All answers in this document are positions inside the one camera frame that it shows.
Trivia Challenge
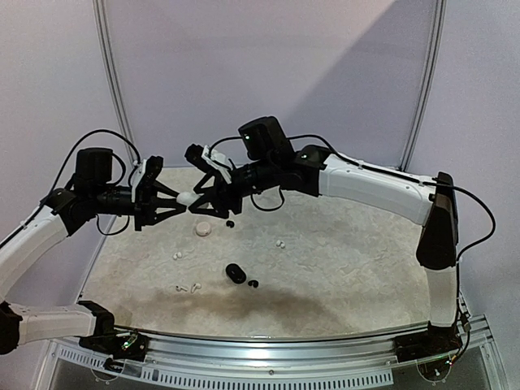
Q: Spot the white earbud charging case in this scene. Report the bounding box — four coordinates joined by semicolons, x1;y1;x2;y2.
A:
175;192;201;206

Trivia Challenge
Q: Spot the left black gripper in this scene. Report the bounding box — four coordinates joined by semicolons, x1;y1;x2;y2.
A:
92;180;186;231

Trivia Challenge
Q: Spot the black oval charging case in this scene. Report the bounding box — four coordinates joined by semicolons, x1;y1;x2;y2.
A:
225;263;247;284

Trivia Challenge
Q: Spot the pink round charging case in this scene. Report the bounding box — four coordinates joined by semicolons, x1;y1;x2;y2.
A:
195;221;212;237

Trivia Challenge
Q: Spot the metal corner post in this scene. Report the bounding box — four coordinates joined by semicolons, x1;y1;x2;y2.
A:
398;0;447;171
92;0;135;145

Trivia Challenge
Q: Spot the aluminium front rail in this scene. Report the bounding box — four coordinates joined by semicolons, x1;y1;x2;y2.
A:
40;317;507;389

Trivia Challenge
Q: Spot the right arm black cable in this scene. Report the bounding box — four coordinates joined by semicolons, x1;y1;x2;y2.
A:
210;133;497;265

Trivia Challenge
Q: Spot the left metal corner post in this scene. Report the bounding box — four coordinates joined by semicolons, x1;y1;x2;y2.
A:
92;0;135;145

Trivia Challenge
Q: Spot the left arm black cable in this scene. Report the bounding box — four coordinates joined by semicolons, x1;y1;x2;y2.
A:
56;128;141;236

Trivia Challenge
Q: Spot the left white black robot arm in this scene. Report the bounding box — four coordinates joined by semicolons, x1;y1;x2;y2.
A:
1;148;193;357

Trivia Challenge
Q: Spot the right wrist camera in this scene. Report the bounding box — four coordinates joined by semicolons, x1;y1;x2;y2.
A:
184;144;232;184

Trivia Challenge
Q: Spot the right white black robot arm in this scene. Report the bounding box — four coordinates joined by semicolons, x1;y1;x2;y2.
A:
185;116;458;354

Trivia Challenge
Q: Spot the right metal corner post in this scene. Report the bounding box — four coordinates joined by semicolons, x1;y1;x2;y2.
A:
398;0;447;171

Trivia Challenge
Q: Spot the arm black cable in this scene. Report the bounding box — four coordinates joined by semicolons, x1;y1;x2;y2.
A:
210;133;497;265
56;128;141;236

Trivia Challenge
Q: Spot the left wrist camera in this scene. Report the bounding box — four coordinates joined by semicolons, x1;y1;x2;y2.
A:
129;156;163;191

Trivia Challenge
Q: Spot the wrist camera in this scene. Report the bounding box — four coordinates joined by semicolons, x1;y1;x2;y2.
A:
184;144;232;184
129;156;163;191

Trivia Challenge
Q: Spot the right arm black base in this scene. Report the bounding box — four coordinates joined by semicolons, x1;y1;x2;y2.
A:
393;324;462;362

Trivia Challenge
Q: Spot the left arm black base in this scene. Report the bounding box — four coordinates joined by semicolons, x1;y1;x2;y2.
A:
79;330;150;362

